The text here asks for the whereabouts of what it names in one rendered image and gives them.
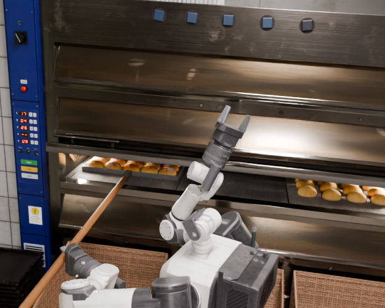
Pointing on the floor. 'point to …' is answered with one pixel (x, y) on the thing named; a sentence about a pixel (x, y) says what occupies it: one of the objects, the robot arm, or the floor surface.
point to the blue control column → (27, 71)
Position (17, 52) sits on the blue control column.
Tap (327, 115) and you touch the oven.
